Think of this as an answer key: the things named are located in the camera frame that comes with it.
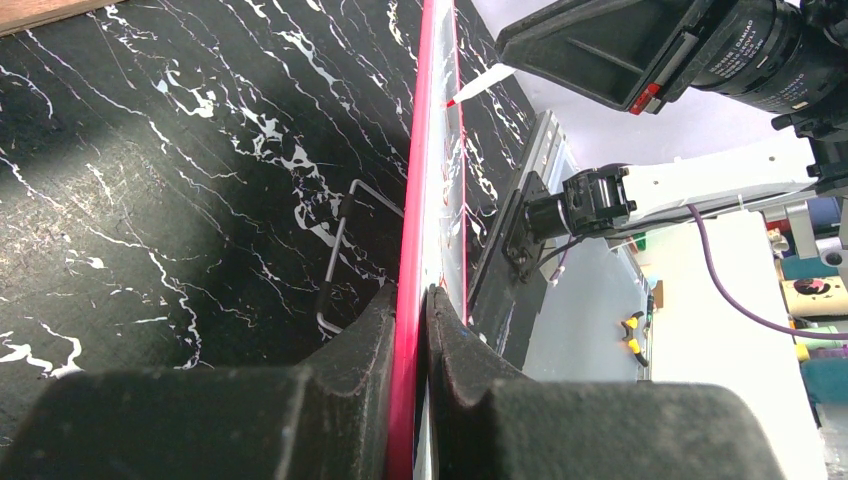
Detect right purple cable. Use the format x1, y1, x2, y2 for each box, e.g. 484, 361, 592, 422
685, 201, 848, 342

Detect yellow handled pliers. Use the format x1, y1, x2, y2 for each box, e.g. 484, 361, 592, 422
620, 311, 650, 368

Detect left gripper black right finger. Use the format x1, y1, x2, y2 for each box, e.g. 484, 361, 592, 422
424, 286, 783, 479

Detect grey metal whiteboard stand wire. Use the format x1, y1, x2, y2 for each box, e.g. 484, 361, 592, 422
315, 178, 407, 337

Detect aluminium frame rail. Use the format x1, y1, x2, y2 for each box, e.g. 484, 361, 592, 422
516, 110, 577, 193

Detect brown wooden board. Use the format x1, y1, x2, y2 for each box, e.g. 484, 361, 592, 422
1, 0, 121, 36

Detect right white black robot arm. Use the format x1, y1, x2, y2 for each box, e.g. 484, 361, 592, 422
496, 1, 847, 242

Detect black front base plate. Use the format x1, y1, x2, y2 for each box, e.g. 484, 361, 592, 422
467, 171, 568, 370

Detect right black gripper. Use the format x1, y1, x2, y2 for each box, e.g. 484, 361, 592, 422
496, 0, 847, 116

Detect pink framed whiteboard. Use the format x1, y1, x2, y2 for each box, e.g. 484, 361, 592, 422
384, 1, 467, 479

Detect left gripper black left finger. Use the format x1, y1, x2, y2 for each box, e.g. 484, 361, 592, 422
1, 285, 397, 479

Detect red capped whiteboard marker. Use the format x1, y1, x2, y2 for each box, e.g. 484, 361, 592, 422
446, 63, 517, 108

